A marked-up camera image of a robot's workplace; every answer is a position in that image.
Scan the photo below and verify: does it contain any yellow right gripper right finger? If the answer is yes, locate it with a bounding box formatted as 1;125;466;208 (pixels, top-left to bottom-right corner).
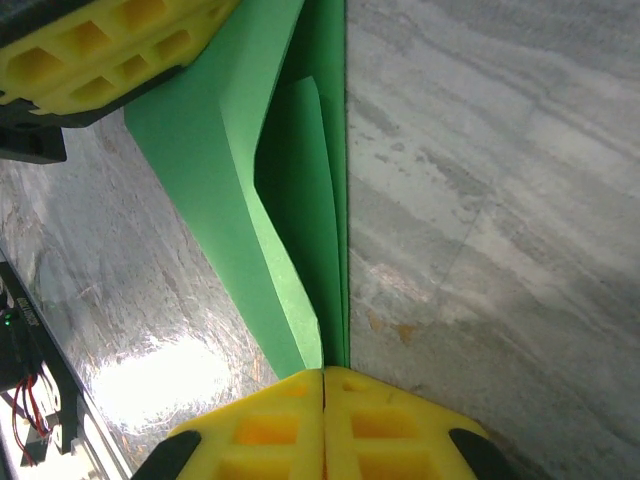
324;365;511;480

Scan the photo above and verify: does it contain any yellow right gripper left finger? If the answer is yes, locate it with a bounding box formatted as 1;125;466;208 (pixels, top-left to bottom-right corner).
132;368;326;480

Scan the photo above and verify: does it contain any green paper sheet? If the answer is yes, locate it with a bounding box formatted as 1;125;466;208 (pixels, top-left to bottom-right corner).
123;0;351;380

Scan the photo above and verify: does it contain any long aluminium mounting rail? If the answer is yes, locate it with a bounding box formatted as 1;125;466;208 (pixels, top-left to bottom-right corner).
0;349;132;480

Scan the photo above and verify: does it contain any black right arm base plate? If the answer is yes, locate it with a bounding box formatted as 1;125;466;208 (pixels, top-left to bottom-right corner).
0;259;81;466

